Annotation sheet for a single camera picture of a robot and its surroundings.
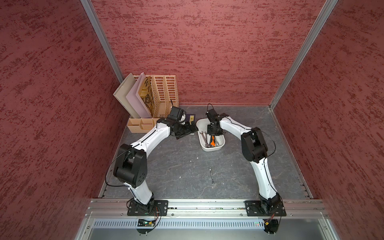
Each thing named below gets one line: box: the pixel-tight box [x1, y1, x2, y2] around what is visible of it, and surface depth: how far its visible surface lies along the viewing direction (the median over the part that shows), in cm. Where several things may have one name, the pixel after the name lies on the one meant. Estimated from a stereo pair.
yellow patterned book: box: [139, 75, 155, 118], surface depth 103 cm
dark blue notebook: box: [185, 113, 196, 125], surface depth 113 cm
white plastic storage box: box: [196, 118, 226, 152], surface depth 102 cm
